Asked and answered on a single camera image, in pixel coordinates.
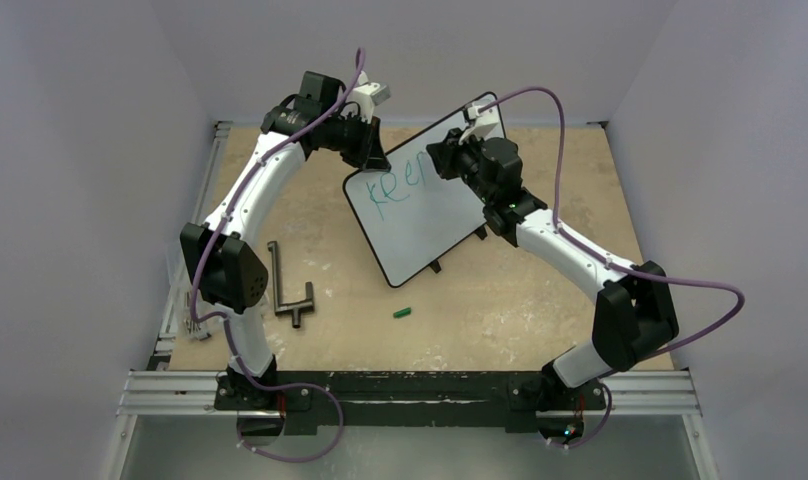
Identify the dark metal T-handle tool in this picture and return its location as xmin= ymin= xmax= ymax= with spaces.
xmin=266 ymin=240 xmax=317 ymax=331

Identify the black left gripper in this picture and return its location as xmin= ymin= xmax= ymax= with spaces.
xmin=323 ymin=112 xmax=389 ymax=172

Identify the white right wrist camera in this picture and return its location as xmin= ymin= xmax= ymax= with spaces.
xmin=458 ymin=102 xmax=501 ymax=145

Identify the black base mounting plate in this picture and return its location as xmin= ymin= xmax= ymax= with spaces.
xmin=214 ymin=371 xmax=608 ymax=439

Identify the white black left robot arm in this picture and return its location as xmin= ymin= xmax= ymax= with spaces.
xmin=179 ymin=71 xmax=390 ymax=410

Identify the white whiteboard black frame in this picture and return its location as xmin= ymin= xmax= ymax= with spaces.
xmin=342 ymin=106 xmax=487 ymax=288

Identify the clear plastic screw box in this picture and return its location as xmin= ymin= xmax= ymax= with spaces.
xmin=166 ymin=240 xmax=211 ymax=341

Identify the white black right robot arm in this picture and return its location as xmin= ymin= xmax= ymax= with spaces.
xmin=426 ymin=128 xmax=679 ymax=409

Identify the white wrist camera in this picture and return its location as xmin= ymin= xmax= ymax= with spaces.
xmin=458 ymin=102 xmax=501 ymax=145
xmin=348 ymin=82 xmax=391 ymax=123

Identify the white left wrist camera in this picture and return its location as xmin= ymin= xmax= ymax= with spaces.
xmin=348 ymin=82 xmax=391 ymax=123

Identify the aluminium frame rail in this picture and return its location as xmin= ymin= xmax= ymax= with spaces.
xmin=156 ymin=126 xmax=699 ymax=415

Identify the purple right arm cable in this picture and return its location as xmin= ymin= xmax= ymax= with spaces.
xmin=473 ymin=86 xmax=746 ymax=452

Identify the green marker cap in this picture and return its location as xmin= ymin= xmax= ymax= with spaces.
xmin=393 ymin=307 xmax=412 ymax=319

